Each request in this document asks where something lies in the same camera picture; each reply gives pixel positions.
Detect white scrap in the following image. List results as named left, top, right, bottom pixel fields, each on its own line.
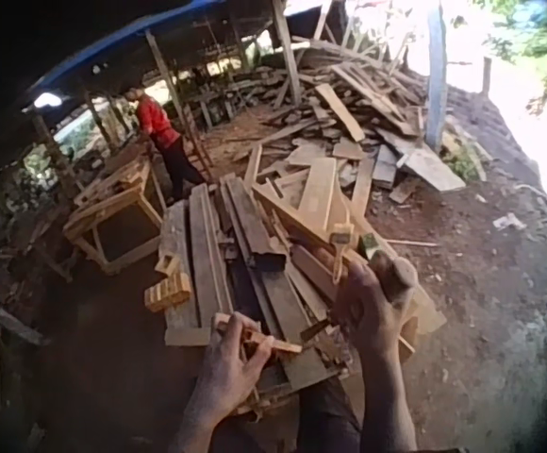
left=491, top=211, right=528, bottom=232

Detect person's legs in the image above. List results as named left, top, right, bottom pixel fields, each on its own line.
left=235, top=377, right=367, bottom=453

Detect wooden handled paint brush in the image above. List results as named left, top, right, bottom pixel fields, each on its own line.
left=328, top=221, right=356, bottom=286

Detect cluttered wooden workbench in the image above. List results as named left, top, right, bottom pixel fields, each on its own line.
left=191, top=77, right=258, bottom=131

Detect person's right hand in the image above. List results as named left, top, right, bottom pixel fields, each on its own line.
left=332, top=251, right=419, bottom=361

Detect wooden ladder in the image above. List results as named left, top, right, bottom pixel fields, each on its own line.
left=180, top=102, right=214, bottom=182

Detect blue tarp roof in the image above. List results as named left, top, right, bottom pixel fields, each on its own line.
left=26, top=0, right=230, bottom=101

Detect stack of long wooden planks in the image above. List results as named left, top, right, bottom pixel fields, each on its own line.
left=156, top=158, right=448, bottom=411

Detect small wooden frame piece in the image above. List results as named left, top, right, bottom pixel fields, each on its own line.
left=212, top=312, right=304, bottom=361

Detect thin wooden stick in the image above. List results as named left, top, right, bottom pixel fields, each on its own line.
left=385, top=238, right=440, bottom=248

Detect bare wooden post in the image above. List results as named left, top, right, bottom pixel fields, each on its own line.
left=270, top=0, right=303, bottom=109

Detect wooden table frame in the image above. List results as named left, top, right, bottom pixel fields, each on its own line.
left=61, top=154, right=169, bottom=277

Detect block of small wood slats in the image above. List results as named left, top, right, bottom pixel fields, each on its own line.
left=142, top=272, right=194, bottom=314

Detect green tree foliage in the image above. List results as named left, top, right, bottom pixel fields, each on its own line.
left=473, top=0, right=547, bottom=93

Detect heap of scrap wood boards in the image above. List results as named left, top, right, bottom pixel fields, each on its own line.
left=224, top=36, right=468, bottom=194

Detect short wooden stake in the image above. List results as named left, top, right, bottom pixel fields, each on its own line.
left=480, top=55, right=493, bottom=98

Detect person's left hand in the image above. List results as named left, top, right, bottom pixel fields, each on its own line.
left=191, top=310, right=275, bottom=425

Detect blue painted post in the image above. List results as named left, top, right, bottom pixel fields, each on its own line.
left=424, top=0, right=450, bottom=153

